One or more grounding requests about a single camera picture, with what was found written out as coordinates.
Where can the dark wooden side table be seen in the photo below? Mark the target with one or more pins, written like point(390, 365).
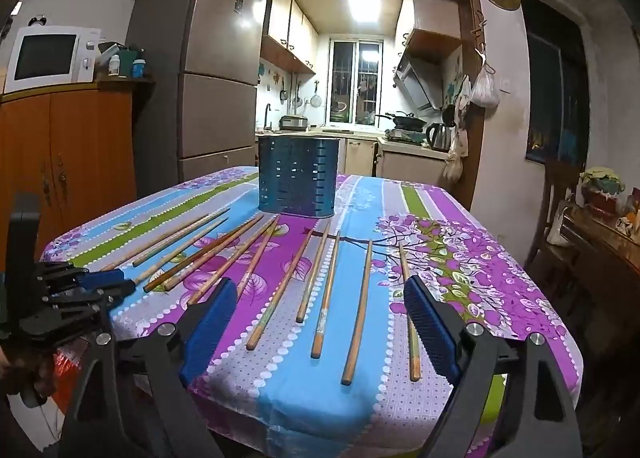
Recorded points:
point(605, 258)

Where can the beige wall cabinets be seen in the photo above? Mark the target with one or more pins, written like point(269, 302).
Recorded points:
point(289, 33)

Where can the ceiling light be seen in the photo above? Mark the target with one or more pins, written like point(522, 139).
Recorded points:
point(365, 4)

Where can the white plastic bottle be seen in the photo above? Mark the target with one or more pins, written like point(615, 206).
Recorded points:
point(115, 64)

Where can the black wok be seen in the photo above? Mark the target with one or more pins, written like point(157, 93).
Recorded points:
point(405, 119)

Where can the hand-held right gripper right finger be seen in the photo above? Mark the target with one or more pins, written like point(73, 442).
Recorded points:
point(430, 333)

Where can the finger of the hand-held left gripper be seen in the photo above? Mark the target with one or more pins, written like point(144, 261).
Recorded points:
point(105, 278)
point(117, 290)

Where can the barred kitchen window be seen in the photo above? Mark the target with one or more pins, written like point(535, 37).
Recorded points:
point(356, 81)

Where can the grey range hood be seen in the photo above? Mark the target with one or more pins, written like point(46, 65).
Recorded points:
point(417, 81)

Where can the orange wooden cabinet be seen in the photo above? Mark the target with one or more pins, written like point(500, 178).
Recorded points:
point(65, 163)

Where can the white bag on chair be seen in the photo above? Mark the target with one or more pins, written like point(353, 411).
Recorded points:
point(556, 227)

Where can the white microwave oven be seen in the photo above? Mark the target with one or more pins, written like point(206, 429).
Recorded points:
point(45, 56)

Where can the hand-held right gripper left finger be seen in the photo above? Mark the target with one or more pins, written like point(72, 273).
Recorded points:
point(211, 328)

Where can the floral striped tablecloth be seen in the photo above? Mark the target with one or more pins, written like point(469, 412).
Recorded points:
point(380, 218)

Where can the gas stove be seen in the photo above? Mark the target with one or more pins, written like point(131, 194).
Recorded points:
point(405, 137)

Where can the hanging plastic bags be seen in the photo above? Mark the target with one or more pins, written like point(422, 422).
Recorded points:
point(457, 138)

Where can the beige cabinet above range hood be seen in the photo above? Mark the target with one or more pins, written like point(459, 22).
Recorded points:
point(432, 23)

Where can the potted flower plant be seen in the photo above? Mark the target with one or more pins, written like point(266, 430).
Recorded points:
point(602, 185)

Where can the dark wooden chair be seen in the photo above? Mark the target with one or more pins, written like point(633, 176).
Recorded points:
point(552, 198)

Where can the row of wooden chopsticks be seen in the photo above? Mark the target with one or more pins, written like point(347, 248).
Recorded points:
point(327, 288)

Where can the brown refrigerator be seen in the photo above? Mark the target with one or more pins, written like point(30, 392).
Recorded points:
point(200, 63)

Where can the beige kitchen base cabinets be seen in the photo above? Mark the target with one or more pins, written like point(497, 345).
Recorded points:
point(400, 161)

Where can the dark room window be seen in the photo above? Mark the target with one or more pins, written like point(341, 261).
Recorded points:
point(555, 88)

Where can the steel electric kettle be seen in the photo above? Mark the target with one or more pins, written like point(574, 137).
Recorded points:
point(439, 137)

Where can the white hanging plastic bag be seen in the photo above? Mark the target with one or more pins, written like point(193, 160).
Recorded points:
point(485, 88)

